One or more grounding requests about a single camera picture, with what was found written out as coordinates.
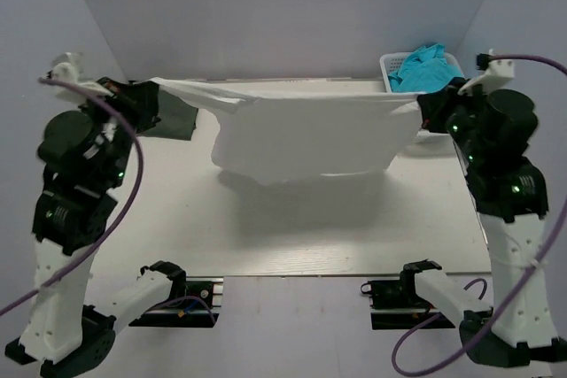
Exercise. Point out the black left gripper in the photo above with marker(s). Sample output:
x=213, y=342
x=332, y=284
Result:
x=142, y=98

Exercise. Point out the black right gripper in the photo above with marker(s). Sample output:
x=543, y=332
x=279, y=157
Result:
x=435, y=104

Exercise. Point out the white t-shirt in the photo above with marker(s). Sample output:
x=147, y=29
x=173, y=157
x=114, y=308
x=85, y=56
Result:
x=279, y=136

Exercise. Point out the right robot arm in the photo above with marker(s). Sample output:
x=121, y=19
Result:
x=492, y=131

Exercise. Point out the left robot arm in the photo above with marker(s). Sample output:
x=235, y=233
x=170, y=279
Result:
x=85, y=154

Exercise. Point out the dark green folded t-shirt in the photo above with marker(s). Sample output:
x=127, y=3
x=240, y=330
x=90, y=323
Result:
x=177, y=120

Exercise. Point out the teal t-shirt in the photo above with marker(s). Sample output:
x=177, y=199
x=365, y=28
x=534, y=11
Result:
x=424, y=70

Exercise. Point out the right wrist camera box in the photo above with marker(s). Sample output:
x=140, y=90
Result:
x=496, y=73

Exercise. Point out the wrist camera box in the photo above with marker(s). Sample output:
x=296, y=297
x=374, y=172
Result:
x=496, y=73
x=69, y=67

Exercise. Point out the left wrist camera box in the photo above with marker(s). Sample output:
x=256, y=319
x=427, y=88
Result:
x=69, y=67

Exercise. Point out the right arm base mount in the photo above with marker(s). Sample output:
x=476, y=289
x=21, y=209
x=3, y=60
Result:
x=391, y=309

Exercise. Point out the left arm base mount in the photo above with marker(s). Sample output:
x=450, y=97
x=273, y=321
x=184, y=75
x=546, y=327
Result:
x=196, y=305

